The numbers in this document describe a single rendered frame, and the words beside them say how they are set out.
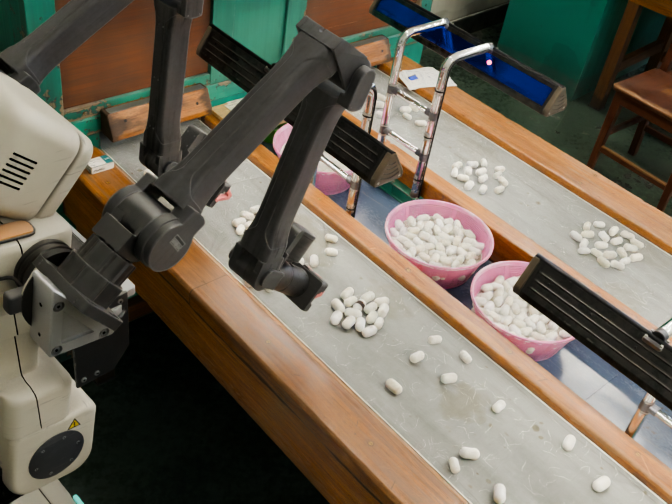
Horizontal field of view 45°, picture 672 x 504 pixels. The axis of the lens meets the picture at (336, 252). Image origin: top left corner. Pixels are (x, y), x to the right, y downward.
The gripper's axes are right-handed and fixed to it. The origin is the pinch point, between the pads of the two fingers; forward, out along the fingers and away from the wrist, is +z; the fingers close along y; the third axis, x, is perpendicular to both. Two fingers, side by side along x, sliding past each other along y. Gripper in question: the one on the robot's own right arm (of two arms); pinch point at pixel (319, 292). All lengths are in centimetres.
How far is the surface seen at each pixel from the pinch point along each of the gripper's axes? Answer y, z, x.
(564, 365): -34, 47, -16
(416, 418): -28.1, 9.7, 7.7
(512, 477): -48, 14, 5
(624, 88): 57, 194, -117
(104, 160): 70, -2, 10
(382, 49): 77, 69, -59
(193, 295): 21.3, -5.3, 17.2
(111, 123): 77, -2, 2
